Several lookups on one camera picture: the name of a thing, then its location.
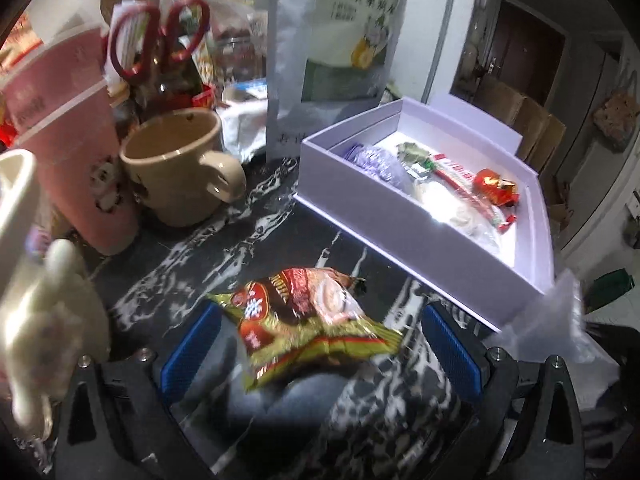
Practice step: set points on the pink tumbler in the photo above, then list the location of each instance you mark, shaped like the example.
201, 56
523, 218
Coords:
65, 150

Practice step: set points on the white cabinet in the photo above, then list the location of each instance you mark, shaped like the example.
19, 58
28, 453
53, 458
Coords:
595, 185

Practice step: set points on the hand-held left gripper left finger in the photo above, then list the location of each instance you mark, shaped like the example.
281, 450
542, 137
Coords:
192, 355

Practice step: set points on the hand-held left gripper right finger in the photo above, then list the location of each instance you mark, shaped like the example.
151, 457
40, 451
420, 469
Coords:
450, 355

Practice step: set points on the silver standing pouch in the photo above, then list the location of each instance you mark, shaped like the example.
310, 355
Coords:
320, 60

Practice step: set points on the white pastry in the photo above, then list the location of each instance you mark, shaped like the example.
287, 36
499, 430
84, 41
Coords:
450, 205

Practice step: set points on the beige ceramic mug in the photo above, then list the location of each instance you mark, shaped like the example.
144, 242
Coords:
175, 180

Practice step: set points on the purple wrapped snack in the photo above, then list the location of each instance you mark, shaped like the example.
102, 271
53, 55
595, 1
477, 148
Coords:
372, 162

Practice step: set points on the yellow and red snack packet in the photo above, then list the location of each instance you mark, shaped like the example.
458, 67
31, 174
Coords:
300, 320

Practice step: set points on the dark glass bottle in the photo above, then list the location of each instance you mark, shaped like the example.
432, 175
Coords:
172, 85

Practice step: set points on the cardboard boxes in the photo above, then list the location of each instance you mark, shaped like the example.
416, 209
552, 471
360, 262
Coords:
530, 120

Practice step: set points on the green snack packet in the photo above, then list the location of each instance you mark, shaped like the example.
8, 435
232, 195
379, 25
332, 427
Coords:
412, 157

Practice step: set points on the red and white striped packet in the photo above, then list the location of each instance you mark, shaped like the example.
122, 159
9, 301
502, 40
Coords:
457, 175

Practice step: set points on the cream rabbit figure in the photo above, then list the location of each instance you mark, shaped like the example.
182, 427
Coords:
45, 340

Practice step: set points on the white plastic holder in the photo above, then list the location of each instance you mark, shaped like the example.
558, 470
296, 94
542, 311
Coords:
15, 210

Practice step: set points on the white cardboard box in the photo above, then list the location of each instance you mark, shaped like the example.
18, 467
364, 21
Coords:
400, 240

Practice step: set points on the brown door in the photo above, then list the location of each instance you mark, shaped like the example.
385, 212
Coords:
530, 40

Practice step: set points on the glass jar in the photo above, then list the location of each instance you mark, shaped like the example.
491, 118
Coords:
240, 60

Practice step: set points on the brown hanging ornament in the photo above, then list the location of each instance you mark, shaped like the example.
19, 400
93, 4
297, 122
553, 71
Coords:
617, 117

